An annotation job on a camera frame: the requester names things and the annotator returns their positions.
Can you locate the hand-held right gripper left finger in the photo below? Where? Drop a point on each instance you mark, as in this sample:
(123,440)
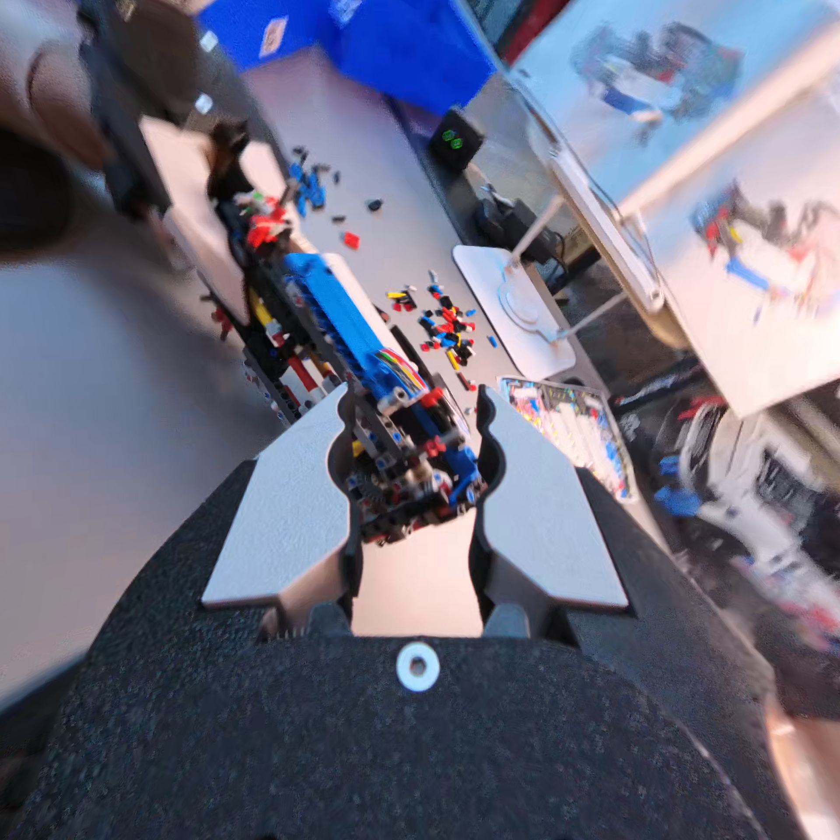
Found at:
(282,525)

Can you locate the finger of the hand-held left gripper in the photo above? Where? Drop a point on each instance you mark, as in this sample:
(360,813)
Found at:
(269,174)
(190,197)

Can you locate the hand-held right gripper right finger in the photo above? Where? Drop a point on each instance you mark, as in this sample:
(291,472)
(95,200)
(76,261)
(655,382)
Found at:
(551,531)

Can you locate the lego car model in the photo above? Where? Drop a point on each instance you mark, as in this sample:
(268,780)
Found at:
(341,315)

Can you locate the person's left forearm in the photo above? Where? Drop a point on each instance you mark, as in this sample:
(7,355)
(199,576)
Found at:
(26,19)

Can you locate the red square lego plate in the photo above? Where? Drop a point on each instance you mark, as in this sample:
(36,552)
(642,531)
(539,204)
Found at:
(351,240)

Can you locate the dark lego set box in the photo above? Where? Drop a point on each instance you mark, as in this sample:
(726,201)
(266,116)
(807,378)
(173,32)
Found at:
(741,492)

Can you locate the pile of small lego pieces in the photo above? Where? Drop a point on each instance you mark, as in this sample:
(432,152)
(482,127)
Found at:
(446,328)

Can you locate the lego instruction booklet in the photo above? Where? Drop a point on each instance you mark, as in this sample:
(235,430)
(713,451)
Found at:
(754,229)

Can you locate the person's left hand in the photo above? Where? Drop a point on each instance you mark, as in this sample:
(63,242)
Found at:
(59,111)

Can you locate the pile of blue black pins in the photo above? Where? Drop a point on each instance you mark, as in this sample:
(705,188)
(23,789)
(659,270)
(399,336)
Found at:
(308,184)

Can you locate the holographic sticker sheet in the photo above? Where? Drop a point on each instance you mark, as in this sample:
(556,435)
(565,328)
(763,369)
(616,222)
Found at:
(577,426)

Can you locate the blue plastic bin white label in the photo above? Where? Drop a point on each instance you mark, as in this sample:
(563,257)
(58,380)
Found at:
(262,29)

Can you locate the small black device green lights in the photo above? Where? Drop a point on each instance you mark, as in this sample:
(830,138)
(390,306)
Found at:
(456,139)

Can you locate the white book stand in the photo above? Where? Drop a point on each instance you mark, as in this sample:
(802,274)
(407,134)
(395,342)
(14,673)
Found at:
(525,302)

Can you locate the black power adapter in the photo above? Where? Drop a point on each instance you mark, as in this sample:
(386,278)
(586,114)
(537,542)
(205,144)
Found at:
(518,226)

